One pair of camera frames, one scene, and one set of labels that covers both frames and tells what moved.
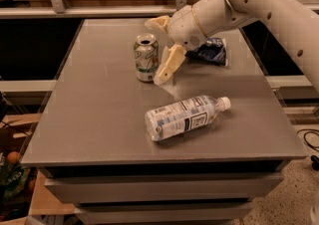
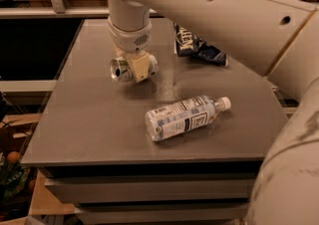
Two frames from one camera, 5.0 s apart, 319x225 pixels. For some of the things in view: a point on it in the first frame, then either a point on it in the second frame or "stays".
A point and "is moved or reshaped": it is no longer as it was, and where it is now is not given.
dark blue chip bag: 213,50 stays
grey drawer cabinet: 177,193 stays
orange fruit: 12,157 stays
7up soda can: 147,57 is moved or reshaped
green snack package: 13,177 stays
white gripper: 182,29 → 130,41
